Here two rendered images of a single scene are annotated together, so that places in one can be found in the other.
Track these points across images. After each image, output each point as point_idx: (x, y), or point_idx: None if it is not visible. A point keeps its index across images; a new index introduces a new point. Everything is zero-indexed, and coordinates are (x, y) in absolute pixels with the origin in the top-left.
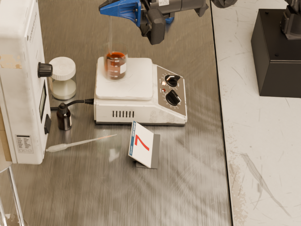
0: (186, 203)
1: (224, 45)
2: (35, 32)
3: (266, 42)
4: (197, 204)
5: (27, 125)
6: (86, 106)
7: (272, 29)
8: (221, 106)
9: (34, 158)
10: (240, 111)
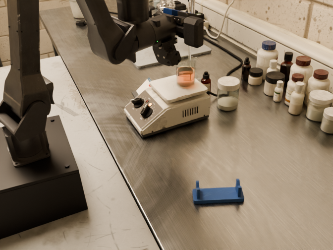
0: (107, 86)
1: (118, 191)
2: None
3: (64, 130)
4: (100, 88)
5: None
6: None
7: (58, 146)
8: (101, 137)
9: None
10: (84, 138)
